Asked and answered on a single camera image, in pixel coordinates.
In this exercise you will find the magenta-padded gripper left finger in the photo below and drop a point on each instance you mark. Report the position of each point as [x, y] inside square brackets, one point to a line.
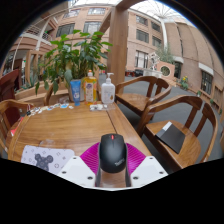
[78, 170]

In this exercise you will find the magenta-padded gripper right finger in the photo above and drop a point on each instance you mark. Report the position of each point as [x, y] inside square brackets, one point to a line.
[146, 170]

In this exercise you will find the black computer mouse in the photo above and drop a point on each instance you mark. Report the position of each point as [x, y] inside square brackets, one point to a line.
[112, 153]

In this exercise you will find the grey bear-print mouse pad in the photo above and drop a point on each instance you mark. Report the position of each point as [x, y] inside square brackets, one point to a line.
[40, 156]

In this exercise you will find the black notebook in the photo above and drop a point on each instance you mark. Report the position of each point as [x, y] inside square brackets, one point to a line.
[171, 136]

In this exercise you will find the wooden armchair with notebook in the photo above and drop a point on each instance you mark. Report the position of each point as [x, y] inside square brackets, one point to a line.
[190, 146]

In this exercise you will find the blue tube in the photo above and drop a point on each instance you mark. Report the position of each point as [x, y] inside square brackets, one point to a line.
[76, 91]

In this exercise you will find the yellow detergent bottle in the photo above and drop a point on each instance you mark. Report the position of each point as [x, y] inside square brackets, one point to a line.
[89, 90]

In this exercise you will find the clear pump sanitiser bottle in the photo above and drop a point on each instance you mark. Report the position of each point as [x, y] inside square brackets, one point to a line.
[108, 92]

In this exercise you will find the wooden armchair with red bag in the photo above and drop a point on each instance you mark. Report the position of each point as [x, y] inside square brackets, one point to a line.
[11, 106]

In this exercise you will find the yellow flowering plant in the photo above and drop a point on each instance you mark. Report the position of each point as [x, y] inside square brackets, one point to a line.
[184, 82]

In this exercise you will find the white sculpture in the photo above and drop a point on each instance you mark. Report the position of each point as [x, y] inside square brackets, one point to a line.
[154, 60]

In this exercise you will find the dark red wooden lectern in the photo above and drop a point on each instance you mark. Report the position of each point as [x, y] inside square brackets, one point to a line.
[8, 85]

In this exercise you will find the green potted plant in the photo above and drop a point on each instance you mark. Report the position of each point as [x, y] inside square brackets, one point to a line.
[73, 56]

